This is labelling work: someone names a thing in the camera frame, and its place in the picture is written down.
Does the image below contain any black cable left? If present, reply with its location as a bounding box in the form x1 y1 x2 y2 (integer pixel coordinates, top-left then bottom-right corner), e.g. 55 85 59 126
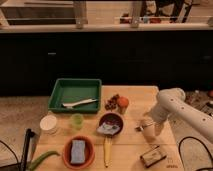
0 139 22 171

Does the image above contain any orange bowl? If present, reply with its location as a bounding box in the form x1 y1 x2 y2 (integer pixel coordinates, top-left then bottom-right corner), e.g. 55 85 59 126
62 136 95 170

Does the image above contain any green plastic cup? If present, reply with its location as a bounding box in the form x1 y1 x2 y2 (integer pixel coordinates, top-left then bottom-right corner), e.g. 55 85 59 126
71 114 84 130

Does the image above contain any white plastic utensil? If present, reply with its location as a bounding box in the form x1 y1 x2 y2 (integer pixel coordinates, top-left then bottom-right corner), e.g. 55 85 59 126
62 99 98 108

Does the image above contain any blue sponge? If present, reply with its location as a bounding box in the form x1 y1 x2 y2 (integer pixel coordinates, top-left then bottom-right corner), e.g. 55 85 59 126
71 140 85 164

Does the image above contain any green plastic tray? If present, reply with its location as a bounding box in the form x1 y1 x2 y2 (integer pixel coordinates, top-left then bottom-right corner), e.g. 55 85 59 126
48 78 102 114

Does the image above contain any green pepper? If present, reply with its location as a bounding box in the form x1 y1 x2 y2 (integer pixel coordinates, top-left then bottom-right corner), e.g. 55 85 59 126
27 151 59 171

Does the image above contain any small brown box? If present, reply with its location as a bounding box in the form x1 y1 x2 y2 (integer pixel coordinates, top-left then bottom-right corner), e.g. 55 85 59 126
140 146 167 168

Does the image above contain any black camera stand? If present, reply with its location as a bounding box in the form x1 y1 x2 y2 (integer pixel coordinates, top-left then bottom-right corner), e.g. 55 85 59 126
20 129 35 171

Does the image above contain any orange fruit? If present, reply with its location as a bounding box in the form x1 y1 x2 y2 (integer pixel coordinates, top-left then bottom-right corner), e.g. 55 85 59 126
117 97 129 114

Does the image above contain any white plastic cup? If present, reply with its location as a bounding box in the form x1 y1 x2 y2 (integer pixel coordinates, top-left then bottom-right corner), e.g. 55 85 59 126
40 115 57 134

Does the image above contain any black cable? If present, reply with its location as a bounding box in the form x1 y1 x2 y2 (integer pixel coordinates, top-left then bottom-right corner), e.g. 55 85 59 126
0 139 22 171
177 135 213 171

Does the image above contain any dark red bowl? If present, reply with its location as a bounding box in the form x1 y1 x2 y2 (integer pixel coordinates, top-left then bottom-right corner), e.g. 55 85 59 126
98 113 123 136

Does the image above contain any blue grey cloth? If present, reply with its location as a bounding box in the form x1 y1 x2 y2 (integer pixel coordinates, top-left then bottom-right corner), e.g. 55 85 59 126
97 123 120 135

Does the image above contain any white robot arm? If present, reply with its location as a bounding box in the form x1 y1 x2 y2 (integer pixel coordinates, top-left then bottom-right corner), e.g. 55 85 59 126
142 88 213 143

